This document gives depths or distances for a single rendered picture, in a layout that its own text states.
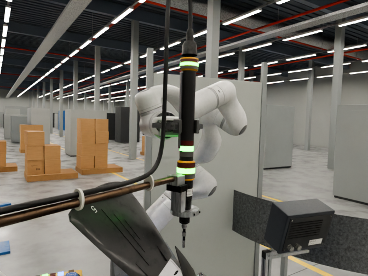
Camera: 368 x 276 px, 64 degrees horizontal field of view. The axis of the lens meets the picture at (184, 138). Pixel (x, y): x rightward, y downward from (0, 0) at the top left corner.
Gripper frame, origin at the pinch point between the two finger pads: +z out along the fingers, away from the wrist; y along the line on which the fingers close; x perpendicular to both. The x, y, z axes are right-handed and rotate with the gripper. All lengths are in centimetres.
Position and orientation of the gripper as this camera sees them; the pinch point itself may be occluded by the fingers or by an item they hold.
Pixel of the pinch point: (185, 126)
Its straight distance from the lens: 69.6
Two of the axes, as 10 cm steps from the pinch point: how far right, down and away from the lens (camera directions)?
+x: 0.3, -10.0, -0.5
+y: -9.3, -0.1, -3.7
